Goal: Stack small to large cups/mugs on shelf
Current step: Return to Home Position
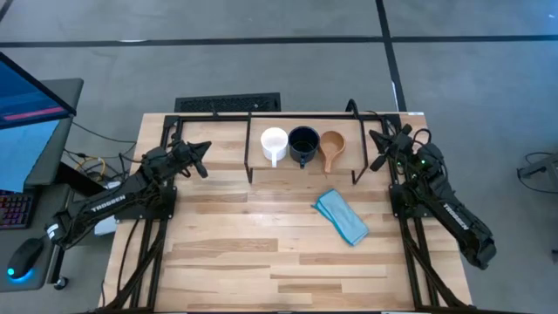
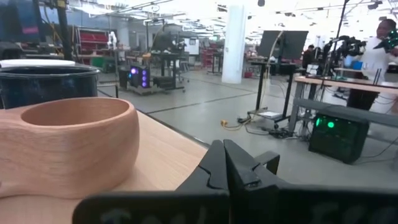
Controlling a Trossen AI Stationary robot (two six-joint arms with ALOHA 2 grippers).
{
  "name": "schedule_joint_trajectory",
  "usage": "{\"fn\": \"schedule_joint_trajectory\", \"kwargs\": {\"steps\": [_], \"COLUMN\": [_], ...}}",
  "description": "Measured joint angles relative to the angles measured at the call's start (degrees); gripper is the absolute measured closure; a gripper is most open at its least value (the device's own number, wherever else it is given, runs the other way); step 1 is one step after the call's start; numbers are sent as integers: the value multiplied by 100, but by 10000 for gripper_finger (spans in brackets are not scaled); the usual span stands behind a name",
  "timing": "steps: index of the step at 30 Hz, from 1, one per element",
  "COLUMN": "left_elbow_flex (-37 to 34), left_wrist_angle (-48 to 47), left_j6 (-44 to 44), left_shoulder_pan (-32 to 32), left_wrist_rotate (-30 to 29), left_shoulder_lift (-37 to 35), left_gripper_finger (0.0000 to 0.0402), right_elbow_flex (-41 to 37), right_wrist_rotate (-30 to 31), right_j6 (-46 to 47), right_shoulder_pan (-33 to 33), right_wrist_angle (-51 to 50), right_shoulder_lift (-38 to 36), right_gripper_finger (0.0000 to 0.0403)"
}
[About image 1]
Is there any grey-backed computer monitor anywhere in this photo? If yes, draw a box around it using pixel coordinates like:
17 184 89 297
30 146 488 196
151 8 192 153
0 78 85 193

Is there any grey computer desk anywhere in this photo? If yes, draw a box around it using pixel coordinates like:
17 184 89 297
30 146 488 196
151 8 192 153
0 182 73 293

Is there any folded light blue cloth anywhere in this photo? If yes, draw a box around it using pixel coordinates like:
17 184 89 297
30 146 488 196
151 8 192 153
311 188 371 247

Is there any black ceramic mug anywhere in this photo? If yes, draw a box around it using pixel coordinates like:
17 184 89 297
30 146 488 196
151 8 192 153
288 126 321 169

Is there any black-framed computer monitor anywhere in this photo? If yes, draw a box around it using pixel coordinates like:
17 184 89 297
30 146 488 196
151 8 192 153
0 51 78 131

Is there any yellow cable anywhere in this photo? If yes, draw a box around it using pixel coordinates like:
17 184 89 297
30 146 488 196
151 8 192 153
77 156 108 181

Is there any small white box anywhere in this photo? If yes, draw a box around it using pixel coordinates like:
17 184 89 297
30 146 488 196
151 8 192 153
93 215 118 236

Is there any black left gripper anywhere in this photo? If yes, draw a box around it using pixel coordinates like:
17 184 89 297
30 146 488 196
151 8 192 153
167 138 214 179

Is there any black computer mouse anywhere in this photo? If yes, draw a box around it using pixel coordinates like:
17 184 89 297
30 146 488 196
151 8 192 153
5 238 44 281

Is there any grey floor stand with cables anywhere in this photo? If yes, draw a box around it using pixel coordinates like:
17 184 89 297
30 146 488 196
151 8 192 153
516 151 558 195

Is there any black aluminium rig frame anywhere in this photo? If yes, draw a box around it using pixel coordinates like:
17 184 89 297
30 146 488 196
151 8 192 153
98 111 474 314

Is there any white ceramic mug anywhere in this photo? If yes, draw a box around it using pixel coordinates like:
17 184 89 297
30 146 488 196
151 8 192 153
260 126 289 169

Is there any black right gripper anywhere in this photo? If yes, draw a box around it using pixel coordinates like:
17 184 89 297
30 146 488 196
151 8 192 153
369 124 415 172

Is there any brown wooden cup with handle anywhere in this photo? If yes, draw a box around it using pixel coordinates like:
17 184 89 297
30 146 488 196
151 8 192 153
319 130 348 174

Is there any wooden shelf with black legs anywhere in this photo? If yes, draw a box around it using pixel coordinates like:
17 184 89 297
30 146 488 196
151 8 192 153
243 113 371 185

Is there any backlit computer keyboard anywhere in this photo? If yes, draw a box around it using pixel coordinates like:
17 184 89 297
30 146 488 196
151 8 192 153
0 189 37 230

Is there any black floor vent grate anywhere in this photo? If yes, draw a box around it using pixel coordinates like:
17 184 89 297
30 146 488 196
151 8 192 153
174 92 282 113

